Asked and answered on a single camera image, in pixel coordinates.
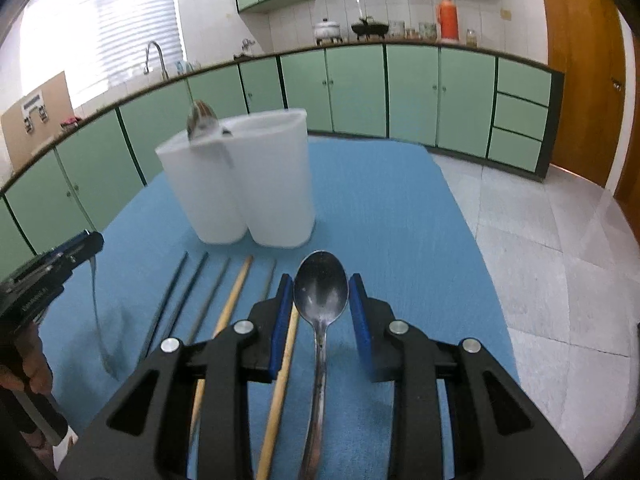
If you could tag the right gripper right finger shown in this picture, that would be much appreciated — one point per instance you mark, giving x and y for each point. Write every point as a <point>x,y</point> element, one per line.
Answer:
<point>497,432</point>

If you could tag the grey metal chopstick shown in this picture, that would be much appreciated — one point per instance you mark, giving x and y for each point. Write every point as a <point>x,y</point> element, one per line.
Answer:
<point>207,302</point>

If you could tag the bamboo chopstick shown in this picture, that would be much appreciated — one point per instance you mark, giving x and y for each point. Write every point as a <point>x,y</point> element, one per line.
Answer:
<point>276,407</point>
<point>223,321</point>

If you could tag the black chopstick gold tip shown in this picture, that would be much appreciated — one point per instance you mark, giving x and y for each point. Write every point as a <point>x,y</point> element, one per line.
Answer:
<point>159,312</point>

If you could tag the large steel spoon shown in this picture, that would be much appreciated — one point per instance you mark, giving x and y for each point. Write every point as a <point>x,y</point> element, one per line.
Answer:
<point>207,137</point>

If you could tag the left hand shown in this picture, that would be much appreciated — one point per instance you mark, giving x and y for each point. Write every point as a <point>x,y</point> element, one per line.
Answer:
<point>34,364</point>

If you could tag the blue table mat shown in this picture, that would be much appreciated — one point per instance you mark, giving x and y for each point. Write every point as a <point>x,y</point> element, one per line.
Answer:
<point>383,208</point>

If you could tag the white double utensil holder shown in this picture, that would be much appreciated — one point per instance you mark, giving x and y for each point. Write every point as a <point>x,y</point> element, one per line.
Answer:
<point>267,193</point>

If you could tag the cardboard box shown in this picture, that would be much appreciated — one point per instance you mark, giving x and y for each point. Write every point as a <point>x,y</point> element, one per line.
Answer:
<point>35,120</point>

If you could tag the pink cloth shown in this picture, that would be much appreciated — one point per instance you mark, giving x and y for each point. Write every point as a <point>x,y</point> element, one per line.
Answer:
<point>70,123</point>

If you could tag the green lower cabinets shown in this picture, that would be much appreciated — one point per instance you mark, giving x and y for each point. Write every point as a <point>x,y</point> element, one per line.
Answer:
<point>497,110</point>

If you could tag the white window blind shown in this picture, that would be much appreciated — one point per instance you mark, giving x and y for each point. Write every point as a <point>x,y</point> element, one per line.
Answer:
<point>135,35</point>

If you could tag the small glass jar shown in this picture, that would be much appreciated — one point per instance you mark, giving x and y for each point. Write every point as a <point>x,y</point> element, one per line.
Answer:
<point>471,38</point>

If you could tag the black wok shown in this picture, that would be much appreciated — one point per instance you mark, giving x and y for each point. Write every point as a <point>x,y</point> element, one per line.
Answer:
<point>367,27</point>

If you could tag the white pot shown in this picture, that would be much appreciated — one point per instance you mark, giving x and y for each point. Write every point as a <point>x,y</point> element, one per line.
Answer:
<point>327,32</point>

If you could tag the orange thermos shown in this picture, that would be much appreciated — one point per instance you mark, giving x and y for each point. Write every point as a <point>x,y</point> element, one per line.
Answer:
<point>447,18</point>

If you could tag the wooden door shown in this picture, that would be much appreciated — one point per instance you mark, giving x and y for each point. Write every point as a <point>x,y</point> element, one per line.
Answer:
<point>585,43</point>

